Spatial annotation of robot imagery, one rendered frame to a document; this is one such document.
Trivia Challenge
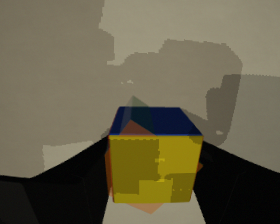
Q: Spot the transparent orange cube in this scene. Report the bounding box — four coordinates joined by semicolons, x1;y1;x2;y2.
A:
105;96;164;214

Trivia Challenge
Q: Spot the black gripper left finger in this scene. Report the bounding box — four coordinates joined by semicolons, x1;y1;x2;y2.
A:
0;135;109;224

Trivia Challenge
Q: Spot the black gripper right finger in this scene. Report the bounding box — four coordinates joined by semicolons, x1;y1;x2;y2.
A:
193;141;280;224

